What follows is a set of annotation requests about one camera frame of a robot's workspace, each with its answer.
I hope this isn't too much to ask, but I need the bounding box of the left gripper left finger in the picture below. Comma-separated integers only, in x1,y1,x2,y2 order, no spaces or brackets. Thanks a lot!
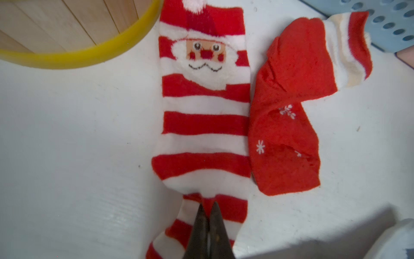
183,205,209,259

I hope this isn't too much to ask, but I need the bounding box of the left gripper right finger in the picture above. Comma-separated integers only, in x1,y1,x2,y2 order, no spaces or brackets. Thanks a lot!
209,202,235,259

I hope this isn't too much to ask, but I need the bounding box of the red white striped sock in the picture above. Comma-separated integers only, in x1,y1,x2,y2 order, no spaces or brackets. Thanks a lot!
146,1,251,259

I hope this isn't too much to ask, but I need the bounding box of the white black sport sock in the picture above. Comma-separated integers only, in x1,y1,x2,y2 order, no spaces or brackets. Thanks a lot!
364,219,414,259

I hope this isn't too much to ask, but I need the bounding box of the red snowflake sock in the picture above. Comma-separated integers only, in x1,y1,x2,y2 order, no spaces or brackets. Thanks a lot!
248,12,373,196

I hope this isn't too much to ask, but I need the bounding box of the pink plastic basket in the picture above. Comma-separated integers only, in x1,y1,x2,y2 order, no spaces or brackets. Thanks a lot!
396,46,414,69

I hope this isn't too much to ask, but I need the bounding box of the blue plastic basket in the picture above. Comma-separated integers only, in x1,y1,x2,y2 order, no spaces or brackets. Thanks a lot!
304,0,414,53

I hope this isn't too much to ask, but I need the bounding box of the yellow bamboo steamer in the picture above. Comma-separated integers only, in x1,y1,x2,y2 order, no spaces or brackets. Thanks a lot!
1,1,162,70

